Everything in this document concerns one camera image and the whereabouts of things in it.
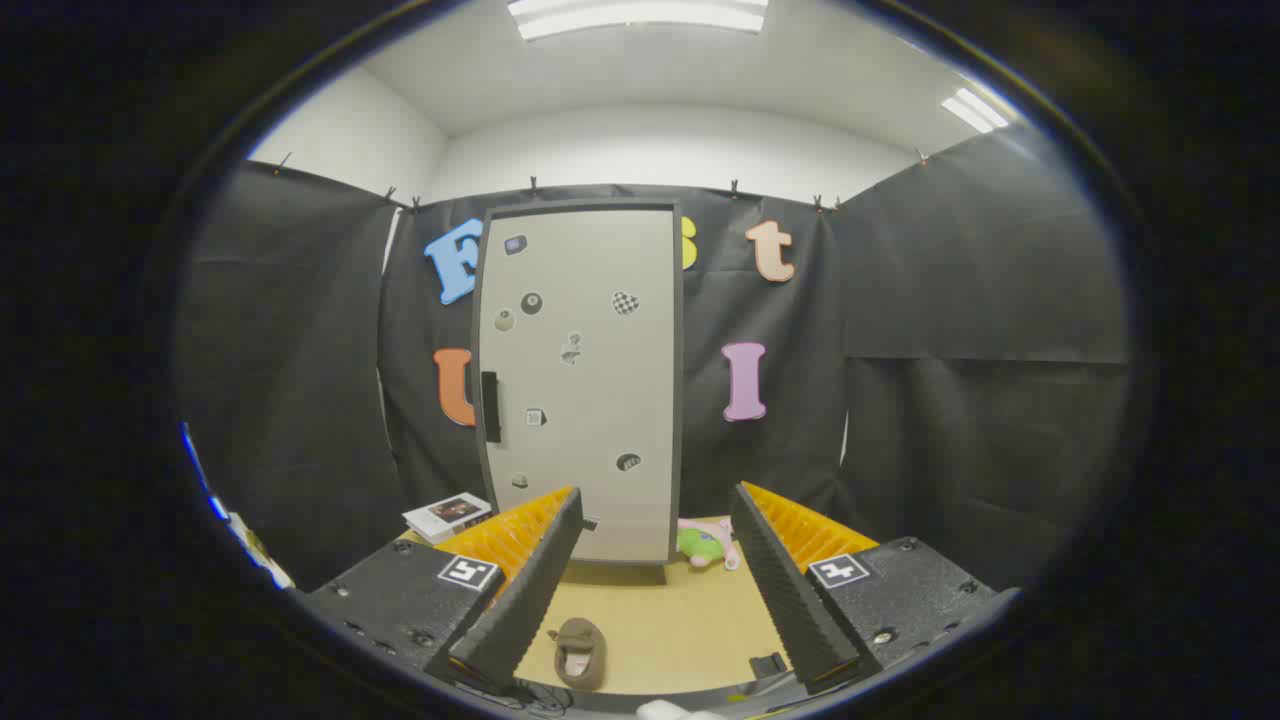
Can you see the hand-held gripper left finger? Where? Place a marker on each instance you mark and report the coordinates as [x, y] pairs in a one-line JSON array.
[[535, 590]]

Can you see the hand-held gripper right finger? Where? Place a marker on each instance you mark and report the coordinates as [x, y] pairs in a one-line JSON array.
[[785, 590]]

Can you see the brown fuzzy slipper shoe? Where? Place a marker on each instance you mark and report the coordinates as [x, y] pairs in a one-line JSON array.
[[578, 640]]

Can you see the grey shoe cabinet door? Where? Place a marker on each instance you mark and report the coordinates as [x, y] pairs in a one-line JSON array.
[[590, 390]]

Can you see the grey shoe cabinet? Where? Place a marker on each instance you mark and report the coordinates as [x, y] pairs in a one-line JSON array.
[[679, 350]]

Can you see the small black block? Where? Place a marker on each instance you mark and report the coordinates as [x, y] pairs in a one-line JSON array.
[[768, 665]]

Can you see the pink and green plush toy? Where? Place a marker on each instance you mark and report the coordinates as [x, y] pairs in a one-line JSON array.
[[703, 543]]

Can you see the white book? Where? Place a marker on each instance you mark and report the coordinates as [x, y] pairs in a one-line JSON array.
[[447, 515]]

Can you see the blue and white object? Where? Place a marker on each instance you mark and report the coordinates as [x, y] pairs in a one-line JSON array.
[[255, 550]]

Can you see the black backdrop cloth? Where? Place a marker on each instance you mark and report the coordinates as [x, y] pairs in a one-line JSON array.
[[950, 300]]

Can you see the small ceiling light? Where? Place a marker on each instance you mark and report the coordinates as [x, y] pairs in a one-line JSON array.
[[975, 110]]

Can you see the long ceiling light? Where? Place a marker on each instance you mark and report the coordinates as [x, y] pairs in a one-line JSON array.
[[640, 15]]

